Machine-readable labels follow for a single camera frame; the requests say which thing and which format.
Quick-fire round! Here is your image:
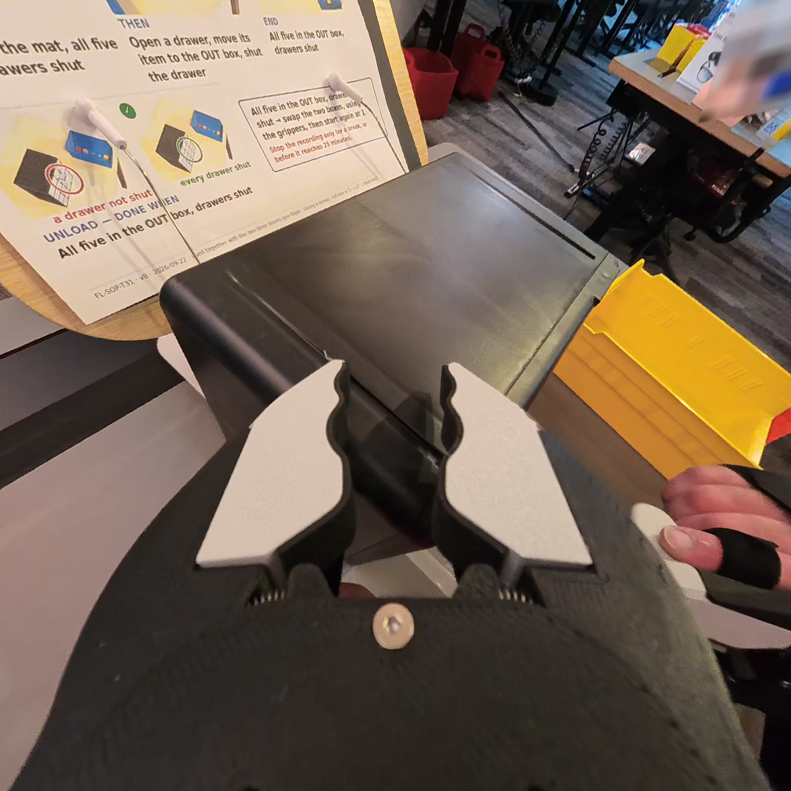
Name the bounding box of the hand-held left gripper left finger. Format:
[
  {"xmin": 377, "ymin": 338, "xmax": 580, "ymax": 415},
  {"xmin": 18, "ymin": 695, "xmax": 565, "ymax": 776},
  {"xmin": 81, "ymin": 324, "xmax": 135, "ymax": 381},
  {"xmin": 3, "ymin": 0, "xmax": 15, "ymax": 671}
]
[{"xmin": 195, "ymin": 358, "xmax": 358, "ymax": 595}]

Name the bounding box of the small printed sheet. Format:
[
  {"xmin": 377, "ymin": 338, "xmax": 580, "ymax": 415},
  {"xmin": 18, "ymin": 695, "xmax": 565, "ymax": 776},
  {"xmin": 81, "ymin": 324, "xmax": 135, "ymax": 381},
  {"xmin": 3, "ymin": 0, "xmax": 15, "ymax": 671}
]
[{"xmin": 676, "ymin": 43, "xmax": 724, "ymax": 94}]

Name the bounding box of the white instruction sheet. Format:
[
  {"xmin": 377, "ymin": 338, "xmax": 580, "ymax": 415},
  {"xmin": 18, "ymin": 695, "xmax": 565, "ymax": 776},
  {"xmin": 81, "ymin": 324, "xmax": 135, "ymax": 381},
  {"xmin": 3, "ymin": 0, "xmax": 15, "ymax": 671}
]
[{"xmin": 0, "ymin": 0, "xmax": 409, "ymax": 325}]

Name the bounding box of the black drawer cabinet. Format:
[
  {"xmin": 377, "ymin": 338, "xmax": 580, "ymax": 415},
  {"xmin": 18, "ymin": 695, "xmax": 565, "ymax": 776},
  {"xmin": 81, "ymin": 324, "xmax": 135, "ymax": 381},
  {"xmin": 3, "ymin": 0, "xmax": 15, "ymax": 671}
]
[{"xmin": 159, "ymin": 151, "xmax": 622, "ymax": 551}]

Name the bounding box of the person's right hand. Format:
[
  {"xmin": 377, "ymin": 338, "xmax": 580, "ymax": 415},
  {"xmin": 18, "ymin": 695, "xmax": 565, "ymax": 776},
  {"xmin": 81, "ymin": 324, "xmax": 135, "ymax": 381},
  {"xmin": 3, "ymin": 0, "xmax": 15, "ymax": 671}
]
[{"xmin": 660, "ymin": 465, "xmax": 791, "ymax": 591}]

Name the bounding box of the wooden table with black frame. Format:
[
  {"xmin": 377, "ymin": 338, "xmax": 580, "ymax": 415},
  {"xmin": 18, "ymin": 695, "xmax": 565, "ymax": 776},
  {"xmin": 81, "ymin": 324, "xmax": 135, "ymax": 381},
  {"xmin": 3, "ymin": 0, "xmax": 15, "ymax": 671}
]
[{"xmin": 608, "ymin": 52, "xmax": 791, "ymax": 242}]

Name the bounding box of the coiled black cable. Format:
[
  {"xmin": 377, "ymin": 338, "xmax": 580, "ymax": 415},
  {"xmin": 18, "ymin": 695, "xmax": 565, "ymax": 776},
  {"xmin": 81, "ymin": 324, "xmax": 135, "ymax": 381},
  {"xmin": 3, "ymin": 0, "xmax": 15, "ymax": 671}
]
[{"xmin": 578, "ymin": 117, "xmax": 619, "ymax": 180}]

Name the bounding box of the white desk sheet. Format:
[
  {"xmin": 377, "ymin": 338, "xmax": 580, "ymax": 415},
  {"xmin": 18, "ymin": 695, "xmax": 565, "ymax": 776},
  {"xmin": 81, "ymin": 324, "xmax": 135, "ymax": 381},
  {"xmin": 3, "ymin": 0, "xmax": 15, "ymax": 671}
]
[{"xmin": 156, "ymin": 334, "xmax": 205, "ymax": 396}]

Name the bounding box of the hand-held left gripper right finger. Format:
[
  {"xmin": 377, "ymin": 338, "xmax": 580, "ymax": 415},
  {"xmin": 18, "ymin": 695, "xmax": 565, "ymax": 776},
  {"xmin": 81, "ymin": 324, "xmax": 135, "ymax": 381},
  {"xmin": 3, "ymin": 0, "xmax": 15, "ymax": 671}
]
[{"xmin": 431, "ymin": 362, "xmax": 594, "ymax": 589}]

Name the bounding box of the small yellow bin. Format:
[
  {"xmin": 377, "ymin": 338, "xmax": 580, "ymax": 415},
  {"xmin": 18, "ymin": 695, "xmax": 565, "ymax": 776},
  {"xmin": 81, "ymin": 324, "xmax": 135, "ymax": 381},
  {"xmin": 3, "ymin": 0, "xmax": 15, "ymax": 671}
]
[
  {"xmin": 655, "ymin": 23, "xmax": 696, "ymax": 66},
  {"xmin": 675, "ymin": 36, "xmax": 710, "ymax": 74}
]

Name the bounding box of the large yellow bin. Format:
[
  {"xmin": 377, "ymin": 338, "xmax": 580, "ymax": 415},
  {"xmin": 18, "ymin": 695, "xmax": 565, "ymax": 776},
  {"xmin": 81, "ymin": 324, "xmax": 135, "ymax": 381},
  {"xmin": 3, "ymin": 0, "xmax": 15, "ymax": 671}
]
[{"xmin": 552, "ymin": 260, "xmax": 791, "ymax": 480}]

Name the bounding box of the instruction sheet on wooden board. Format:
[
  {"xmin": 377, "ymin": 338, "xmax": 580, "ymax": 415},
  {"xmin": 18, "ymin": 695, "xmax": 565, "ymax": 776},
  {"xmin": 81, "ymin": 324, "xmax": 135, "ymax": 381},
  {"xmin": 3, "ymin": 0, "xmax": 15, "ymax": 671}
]
[{"xmin": 0, "ymin": 0, "xmax": 429, "ymax": 342}]

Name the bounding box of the thin grey wire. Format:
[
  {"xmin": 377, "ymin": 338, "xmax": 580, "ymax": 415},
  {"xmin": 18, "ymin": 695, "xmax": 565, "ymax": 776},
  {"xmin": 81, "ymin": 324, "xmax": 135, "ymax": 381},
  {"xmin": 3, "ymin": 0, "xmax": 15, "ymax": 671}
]
[
  {"xmin": 124, "ymin": 147, "xmax": 200, "ymax": 265},
  {"xmin": 361, "ymin": 99, "xmax": 409, "ymax": 175}
]

